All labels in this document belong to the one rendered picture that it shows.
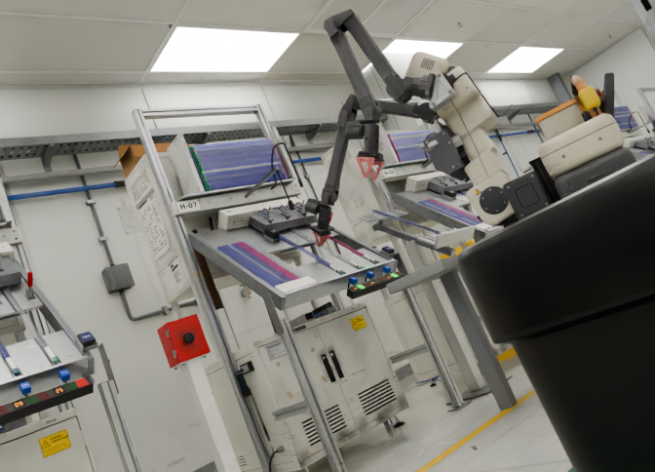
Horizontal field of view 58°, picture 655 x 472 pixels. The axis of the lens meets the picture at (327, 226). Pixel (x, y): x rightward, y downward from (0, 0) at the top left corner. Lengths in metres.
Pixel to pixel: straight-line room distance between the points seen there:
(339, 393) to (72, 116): 2.96
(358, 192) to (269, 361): 1.70
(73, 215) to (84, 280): 0.47
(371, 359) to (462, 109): 1.30
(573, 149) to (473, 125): 0.43
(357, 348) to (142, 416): 1.72
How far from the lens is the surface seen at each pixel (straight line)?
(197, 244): 2.84
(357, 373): 2.91
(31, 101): 4.78
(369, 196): 3.94
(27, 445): 2.28
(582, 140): 2.10
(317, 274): 2.62
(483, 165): 2.28
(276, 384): 2.65
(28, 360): 2.08
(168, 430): 4.19
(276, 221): 2.96
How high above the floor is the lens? 0.45
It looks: 11 degrees up
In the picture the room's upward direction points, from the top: 23 degrees counter-clockwise
